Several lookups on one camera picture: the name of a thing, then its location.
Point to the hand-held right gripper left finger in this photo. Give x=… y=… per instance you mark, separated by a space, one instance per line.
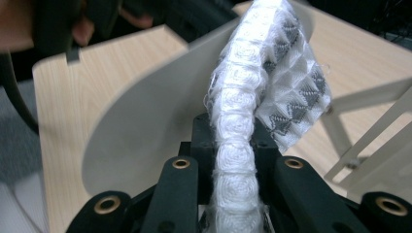
x=202 y=145

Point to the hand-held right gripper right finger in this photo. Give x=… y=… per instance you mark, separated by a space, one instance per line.
x=264 y=145

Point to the white patterned dish cloth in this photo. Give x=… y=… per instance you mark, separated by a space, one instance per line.
x=239 y=97

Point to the grey expandable metal rack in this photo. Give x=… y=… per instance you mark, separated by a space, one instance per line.
x=145 y=113

